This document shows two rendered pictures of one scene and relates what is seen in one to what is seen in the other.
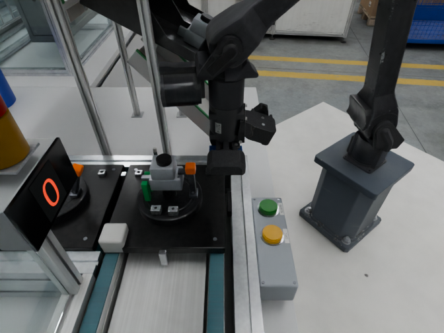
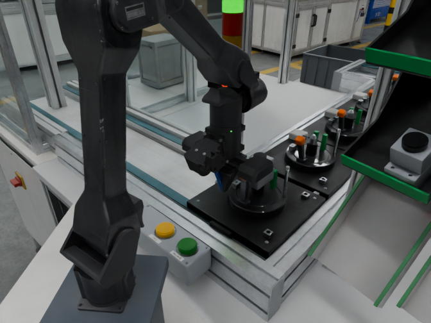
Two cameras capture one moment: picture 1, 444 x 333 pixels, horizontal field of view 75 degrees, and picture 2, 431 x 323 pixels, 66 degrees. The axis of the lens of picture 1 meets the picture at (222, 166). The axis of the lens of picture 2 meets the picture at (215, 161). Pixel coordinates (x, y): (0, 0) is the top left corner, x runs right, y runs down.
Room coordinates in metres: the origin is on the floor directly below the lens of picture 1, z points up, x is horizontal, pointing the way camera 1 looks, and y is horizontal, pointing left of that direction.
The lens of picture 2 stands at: (0.78, -0.42, 1.47)
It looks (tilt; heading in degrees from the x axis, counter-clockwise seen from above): 32 degrees down; 133
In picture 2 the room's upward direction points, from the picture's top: straight up
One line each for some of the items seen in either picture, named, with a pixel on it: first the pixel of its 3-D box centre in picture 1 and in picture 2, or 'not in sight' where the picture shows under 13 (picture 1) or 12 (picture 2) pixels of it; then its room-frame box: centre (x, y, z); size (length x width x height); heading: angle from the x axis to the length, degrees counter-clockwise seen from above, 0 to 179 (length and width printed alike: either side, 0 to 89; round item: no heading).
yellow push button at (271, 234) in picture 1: (271, 235); (165, 231); (0.34, -0.10, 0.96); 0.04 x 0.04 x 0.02
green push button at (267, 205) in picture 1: (267, 208); (187, 247); (0.41, -0.10, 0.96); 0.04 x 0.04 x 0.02
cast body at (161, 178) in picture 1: (160, 170); (261, 166); (0.43, 0.12, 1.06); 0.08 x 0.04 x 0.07; 90
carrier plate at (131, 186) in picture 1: (171, 203); (256, 202); (0.43, 0.11, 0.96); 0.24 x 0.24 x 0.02; 0
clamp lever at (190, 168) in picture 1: (187, 178); (247, 184); (0.43, 0.07, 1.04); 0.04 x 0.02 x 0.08; 90
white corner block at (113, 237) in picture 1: (114, 238); not in sight; (0.33, 0.21, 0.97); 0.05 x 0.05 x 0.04; 0
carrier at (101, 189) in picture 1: (48, 187); (312, 146); (0.43, 0.37, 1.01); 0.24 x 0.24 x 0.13; 0
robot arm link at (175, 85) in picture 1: (199, 69); (237, 83); (0.42, 0.03, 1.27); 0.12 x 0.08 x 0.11; 97
